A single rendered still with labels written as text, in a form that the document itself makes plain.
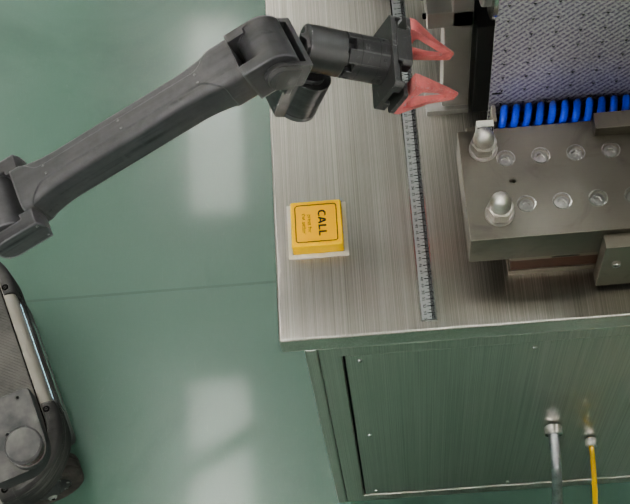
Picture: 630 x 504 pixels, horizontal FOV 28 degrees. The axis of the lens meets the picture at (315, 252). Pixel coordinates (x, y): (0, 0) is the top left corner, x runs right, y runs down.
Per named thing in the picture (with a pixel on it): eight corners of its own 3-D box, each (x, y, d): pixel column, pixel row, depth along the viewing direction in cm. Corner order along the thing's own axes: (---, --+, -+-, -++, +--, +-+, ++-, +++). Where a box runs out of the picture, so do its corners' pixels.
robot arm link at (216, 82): (-14, 247, 148) (-37, 178, 154) (12, 264, 153) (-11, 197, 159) (296, 59, 143) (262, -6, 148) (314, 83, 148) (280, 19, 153)
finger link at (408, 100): (445, 124, 159) (377, 112, 156) (440, 76, 162) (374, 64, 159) (470, 97, 153) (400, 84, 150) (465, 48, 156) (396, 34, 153)
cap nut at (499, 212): (483, 202, 158) (484, 184, 154) (512, 199, 157) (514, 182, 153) (486, 227, 156) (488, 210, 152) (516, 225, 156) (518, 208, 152)
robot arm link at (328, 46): (306, 44, 147) (300, 11, 151) (286, 85, 152) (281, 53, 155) (360, 54, 149) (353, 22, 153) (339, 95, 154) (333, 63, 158)
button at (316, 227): (291, 210, 174) (289, 202, 172) (341, 206, 174) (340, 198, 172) (293, 255, 171) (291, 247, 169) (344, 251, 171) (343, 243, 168)
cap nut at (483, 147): (467, 138, 162) (468, 119, 158) (495, 136, 162) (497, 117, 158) (470, 162, 160) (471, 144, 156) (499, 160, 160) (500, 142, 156)
